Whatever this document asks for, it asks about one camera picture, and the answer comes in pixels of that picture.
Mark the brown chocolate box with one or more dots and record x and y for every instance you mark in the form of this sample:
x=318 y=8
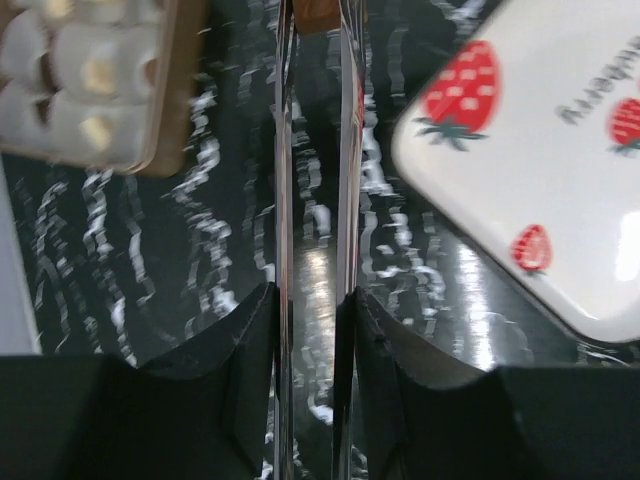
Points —
x=100 y=84

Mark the strawberry print tray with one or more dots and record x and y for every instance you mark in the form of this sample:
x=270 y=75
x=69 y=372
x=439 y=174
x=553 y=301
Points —
x=528 y=141

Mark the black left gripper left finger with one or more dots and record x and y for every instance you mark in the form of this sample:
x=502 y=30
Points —
x=198 y=411

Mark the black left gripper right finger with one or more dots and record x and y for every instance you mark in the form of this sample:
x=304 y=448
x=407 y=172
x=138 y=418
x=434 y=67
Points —
x=428 y=415

